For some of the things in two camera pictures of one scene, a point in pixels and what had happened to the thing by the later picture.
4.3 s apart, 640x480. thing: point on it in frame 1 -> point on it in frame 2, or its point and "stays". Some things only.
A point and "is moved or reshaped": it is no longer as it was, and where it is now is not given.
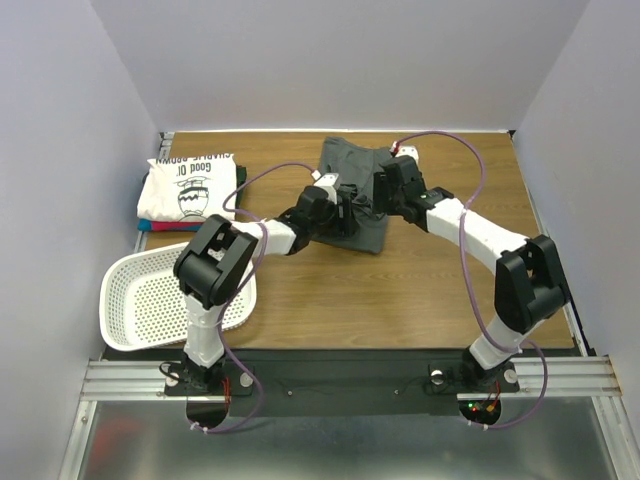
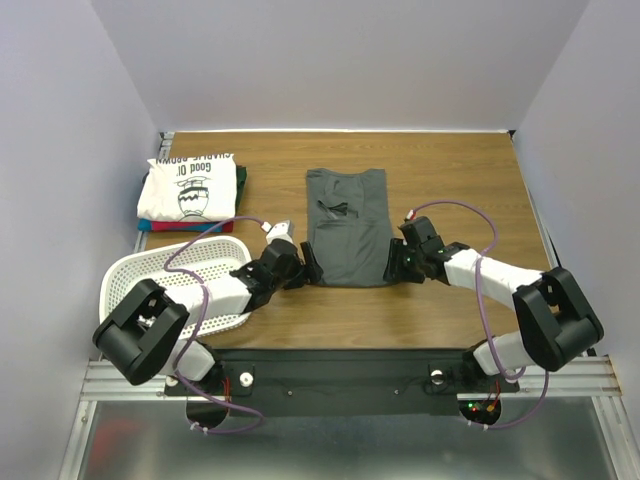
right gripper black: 379,189 -> 398,260
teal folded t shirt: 145,224 stays
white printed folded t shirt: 188,189 stays
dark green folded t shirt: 241,176 stays
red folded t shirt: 176,226 stays
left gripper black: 348,222 -> 308,273
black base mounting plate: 337,382 stays
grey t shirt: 354,169 is moved or reshaped
